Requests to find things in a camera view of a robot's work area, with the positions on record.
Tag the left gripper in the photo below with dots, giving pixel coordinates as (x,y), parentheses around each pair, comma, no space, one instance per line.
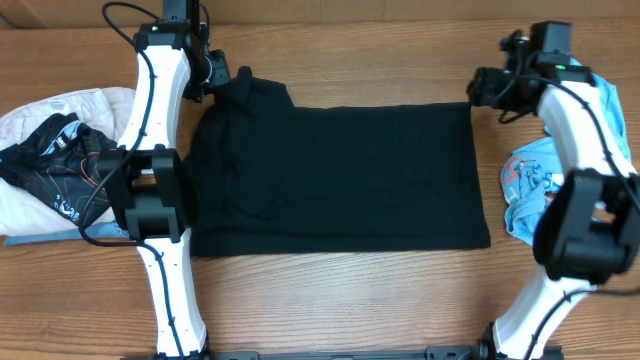
(221,75)

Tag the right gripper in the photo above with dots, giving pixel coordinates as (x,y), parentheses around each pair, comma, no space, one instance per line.
(479,90)

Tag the light blue shirt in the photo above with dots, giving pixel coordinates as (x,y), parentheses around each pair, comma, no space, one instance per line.
(533,173)

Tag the black shirt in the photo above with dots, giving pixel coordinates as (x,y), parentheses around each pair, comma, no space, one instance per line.
(274,178)

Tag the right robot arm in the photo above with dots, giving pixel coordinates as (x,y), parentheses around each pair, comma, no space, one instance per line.
(590,230)

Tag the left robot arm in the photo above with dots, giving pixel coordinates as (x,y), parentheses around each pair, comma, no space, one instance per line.
(146,181)

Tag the black patterned shorts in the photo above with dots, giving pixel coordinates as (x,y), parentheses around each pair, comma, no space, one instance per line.
(57,164)

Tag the blue denim garment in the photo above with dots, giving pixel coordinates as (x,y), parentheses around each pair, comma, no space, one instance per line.
(101,230)

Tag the beige folded garment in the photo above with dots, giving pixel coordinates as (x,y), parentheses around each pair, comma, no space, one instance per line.
(107,110)

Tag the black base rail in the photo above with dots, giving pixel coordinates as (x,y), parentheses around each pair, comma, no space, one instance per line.
(340,355)

